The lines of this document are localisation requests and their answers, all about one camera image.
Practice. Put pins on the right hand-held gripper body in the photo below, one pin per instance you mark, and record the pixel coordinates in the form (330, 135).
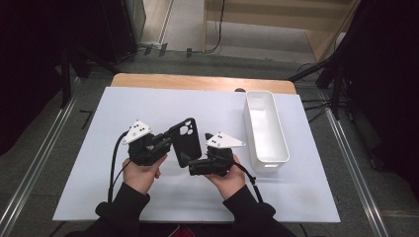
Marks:
(220, 156)

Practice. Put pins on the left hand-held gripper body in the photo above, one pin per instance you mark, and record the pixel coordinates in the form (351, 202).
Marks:
(145, 151)

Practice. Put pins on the black phone case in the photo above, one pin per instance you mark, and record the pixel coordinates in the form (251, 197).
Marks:
(189, 148)

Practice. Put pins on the white plastic storage box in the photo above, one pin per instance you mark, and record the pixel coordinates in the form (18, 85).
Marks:
(267, 138)

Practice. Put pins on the person's left hand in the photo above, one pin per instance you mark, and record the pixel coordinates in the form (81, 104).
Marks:
(141, 177)

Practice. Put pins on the person's right hand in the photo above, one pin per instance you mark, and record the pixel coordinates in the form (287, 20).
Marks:
(229, 184)

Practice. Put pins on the white table mat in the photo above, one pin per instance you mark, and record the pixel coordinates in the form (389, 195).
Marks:
(184, 197)

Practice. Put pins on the wooden table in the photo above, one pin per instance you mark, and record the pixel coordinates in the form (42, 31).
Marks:
(197, 82)

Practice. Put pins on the red clothing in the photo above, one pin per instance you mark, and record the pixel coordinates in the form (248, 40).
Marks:
(181, 231)

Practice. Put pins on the black metal stand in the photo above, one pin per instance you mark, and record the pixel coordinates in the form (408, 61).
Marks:
(66, 75)
(334, 89)

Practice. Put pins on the dark cabinet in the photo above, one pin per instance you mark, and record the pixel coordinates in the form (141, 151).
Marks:
(125, 29)

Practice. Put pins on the black curtain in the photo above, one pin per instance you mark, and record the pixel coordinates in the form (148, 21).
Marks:
(39, 49)
(385, 82)

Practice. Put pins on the aluminium floor rail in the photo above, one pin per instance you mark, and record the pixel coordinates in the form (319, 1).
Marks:
(359, 174)
(36, 161)

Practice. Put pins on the wooden frame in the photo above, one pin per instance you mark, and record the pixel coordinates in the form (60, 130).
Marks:
(316, 39)

